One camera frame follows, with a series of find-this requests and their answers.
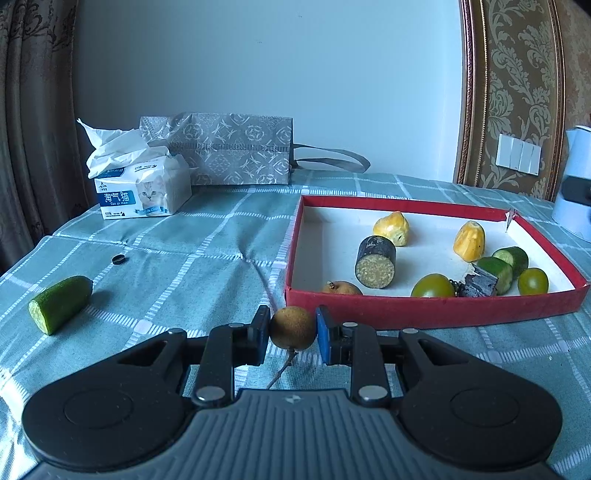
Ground wooden wall trim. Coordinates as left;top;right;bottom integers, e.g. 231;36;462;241
453;0;492;186

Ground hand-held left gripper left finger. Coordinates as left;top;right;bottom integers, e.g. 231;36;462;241
117;305;271;408

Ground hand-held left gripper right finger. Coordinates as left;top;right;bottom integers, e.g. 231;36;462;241
315;305;468;409

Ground red cardboard box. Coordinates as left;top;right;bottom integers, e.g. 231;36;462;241
284;195;591;330

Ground light blue electric kettle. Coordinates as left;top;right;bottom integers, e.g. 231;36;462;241
551;126;591;243

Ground brown curtain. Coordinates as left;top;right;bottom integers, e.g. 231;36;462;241
0;0;88;278

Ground dark grey chunk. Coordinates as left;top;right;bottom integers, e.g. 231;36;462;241
457;263;499;297

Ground green cucumber piece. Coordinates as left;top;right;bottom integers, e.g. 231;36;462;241
492;246;529;280
475;257;514;296

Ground small brown pear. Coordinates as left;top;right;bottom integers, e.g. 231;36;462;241
322;281;364;296
264;306;317;389

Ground yellow fruit piece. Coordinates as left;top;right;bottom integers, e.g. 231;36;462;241
373;211;411;247
453;220;486;260

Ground dark cylinder with yellow cut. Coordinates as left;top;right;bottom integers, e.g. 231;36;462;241
355;235;398;290

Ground white wall switch panel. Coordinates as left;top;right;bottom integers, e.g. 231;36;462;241
497;133;542;175

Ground small green tomato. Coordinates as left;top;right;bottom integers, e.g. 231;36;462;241
517;268;549;296

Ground grey patterned gift bag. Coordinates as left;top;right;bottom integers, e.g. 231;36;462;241
139;112;371;186

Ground large green tomato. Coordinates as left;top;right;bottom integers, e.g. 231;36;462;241
411;273;455;298

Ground white tissue pack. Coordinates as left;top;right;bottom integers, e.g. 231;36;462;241
76;118;193;220

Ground long green cucumber half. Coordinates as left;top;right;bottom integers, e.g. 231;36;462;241
28;275;94;336

